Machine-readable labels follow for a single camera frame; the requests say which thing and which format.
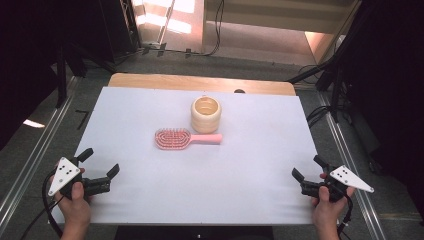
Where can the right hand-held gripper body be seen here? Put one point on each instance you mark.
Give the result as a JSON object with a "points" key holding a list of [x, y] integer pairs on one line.
{"points": [[346, 176]]}

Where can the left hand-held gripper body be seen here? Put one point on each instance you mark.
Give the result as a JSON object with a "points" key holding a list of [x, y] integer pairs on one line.
{"points": [[65, 173]]}

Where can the pink hairbrush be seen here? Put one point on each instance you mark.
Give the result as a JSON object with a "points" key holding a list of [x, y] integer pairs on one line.
{"points": [[173, 139]]}

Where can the cream ribbed cup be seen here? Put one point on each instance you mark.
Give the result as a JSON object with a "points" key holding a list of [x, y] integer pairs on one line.
{"points": [[206, 121]]}

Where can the person's left hand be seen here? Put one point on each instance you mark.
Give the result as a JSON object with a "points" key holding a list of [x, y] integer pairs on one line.
{"points": [[76, 208]]}

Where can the person's right hand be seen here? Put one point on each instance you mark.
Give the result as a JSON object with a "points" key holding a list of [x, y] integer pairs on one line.
{"points": [[325, 210]]}

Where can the black tripod stand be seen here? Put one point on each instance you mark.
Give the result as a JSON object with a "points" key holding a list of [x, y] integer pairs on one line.
{"points": [[335, 86]]}

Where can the white table mat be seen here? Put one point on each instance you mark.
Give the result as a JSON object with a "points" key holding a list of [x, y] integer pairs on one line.
{"points": [[200, 186]]}

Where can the wooden table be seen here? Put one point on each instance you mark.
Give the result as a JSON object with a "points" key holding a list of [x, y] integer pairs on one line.
{"points": [[166, 81]]}

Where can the black cabinet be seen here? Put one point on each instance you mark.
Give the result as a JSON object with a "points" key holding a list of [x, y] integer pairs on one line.
{"points": [[116, 30]]}

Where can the metal floor rail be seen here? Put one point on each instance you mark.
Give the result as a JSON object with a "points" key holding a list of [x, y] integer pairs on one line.
{"points": [[346, 160], [36, 146]]}

